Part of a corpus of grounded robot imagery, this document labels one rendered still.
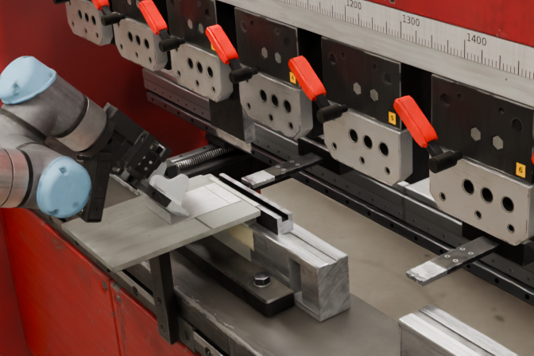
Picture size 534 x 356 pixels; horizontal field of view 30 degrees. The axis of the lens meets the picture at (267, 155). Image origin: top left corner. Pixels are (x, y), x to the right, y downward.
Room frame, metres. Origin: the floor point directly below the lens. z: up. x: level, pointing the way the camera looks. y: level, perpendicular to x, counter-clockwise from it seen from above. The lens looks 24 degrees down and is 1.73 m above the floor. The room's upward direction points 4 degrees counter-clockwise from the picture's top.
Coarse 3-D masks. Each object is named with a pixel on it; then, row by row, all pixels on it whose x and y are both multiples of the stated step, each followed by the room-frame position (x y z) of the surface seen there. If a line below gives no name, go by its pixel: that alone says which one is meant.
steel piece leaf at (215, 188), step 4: (212, 184) 1.51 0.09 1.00; (216, 184) 1.50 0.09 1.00; (208, 188) 1.49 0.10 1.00; (212, 188) 1.49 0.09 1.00; (216, 188) 1.49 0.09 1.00; (220, 188) 1.49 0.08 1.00; (216, 192) 1.47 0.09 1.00; (220, 192) 1.47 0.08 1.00; (224, 192) 1.47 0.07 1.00; (228, 192) 1.47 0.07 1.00; (220, 196) 1.46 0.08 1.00; (224, 196) 1.46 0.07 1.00; (228, 196) 1.46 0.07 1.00; (232, 196) 1.46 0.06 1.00; (236, 196) 1.45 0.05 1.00; (228, 200) 1.44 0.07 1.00; (232, 200) 1.44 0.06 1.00; (236, 200) 1.44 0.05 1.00; (240, 200) 1.44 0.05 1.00
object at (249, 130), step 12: (216, 108) 1.51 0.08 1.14; (228, 108) 1.48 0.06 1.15; (240, 108) 1.45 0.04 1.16; (216, 120) 1.51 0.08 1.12; (228, 120) 1.48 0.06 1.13; (240, 120) 1.45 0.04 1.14; (252, 120) 1.45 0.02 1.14; (228, 132) 1.48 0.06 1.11; (240, 132) 1.45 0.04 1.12; (252, 132) 1.45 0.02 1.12; (240, 144) 1.47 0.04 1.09
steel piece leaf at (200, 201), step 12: (192, 192) 1.48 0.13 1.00; (204, 192) 1.48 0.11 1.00; (156, 204) 1.41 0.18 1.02; (180, 204) 1.44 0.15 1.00; (192, 204) 1.44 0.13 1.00; (204, 204) 1.43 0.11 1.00; (216, 204) 1.43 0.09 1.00; (228, 204) 1.43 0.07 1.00; (168, 216) 1.38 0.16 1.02; (180, 216) 1.40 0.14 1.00; (192, 216) 1.40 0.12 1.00
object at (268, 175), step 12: (300, 144) 1.63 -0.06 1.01; (312, 144) 1.60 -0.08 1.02; (324, 144) 1.59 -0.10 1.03; (312, 156) 1.58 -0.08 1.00; (324, 156) 1.57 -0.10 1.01; (276, 168) 1.54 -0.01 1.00; (288, 168) 1.54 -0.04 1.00; (300, 168) 1.54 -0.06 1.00; (336, 168) 1.54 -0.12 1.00; (348, 168) 1.55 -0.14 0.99; (252, 180) 1.50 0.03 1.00; (264, 180) 1.50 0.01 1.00
